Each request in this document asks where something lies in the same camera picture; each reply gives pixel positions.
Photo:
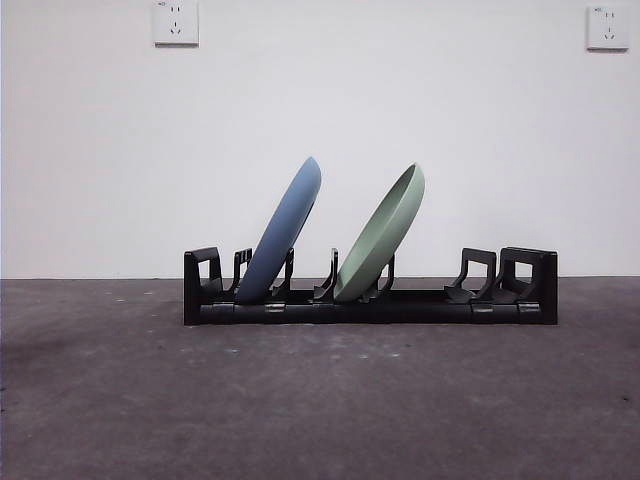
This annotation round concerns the blue round plate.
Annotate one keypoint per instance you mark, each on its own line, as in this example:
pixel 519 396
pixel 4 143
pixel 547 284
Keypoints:
pixel 280 235

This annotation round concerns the green round plate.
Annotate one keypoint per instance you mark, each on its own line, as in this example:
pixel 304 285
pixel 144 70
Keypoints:
pixel 385 240

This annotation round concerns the black plastic plate rack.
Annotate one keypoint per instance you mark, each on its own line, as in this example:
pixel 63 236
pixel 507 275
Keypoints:
pixel 425 309

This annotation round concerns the white wall socket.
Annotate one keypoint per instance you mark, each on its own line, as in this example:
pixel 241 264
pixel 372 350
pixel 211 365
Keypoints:
pixel 176 25
pixel 607 30

